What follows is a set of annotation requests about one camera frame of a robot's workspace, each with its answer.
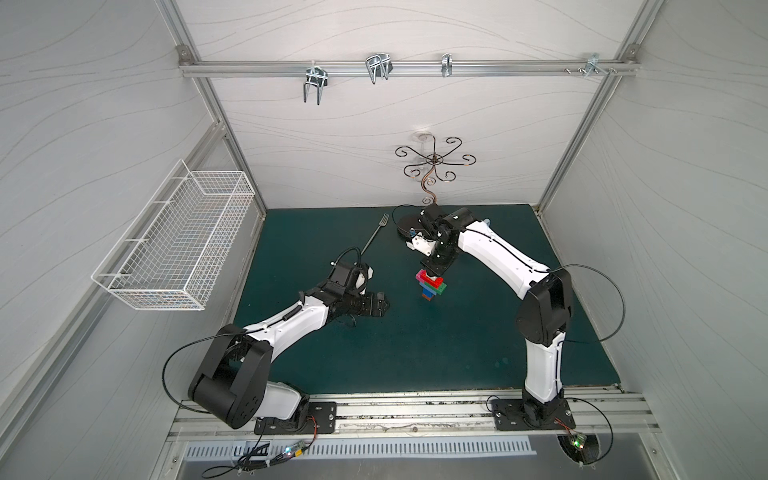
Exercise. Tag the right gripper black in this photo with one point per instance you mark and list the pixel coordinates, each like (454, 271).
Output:
(440, 257)

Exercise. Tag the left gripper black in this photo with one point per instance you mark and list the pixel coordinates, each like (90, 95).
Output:
(372, 303)

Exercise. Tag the red long lego brick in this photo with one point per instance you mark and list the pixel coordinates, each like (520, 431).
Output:
(434, 280)

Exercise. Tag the green long lego brick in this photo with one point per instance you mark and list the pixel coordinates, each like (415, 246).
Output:
(436, 290)

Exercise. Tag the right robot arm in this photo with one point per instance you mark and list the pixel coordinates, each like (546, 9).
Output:
(546, 294)

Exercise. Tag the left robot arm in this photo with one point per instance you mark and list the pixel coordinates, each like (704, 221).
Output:
(232, 381)

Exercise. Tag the silver metal fork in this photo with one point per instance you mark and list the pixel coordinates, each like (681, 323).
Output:
(381, 224)

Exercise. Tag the brown metal mug tree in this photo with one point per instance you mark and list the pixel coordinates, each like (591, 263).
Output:
(426, 171)

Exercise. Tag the green table mat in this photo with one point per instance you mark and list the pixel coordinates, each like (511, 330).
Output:
(465, 338)

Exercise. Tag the small metal hook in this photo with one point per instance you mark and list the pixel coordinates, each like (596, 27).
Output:
(446, 65)

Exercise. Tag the metal double hook middle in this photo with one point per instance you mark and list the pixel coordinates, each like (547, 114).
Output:
(378, 65)

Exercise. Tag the metal double hook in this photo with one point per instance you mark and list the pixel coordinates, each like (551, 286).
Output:
(316, 78)
(378, 65)

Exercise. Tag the metal double hook left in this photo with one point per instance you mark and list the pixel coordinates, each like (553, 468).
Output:
(316, 78)

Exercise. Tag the metal hook right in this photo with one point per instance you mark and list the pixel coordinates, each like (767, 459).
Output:
(592, 67)

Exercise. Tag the white vent strip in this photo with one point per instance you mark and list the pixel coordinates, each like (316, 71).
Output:
(228, 452)

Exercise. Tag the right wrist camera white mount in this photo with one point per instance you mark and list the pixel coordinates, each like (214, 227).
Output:
(421, 244)

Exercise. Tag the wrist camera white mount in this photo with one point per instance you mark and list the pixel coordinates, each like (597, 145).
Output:
(365, 273)
(421, 244)

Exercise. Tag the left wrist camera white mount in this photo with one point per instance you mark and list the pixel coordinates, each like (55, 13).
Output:
(365, 273)

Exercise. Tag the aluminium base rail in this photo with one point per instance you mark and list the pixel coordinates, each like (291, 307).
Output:
(467, 412)

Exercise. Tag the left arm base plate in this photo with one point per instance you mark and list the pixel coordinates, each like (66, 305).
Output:
(310, 417)

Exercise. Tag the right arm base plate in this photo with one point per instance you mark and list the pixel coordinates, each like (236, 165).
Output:
(510, 415)

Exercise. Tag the white wire basket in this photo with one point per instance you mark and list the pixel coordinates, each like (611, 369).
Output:
(170, 256)

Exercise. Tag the aluminium top rail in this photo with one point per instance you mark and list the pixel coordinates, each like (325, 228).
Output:
(401, 68)

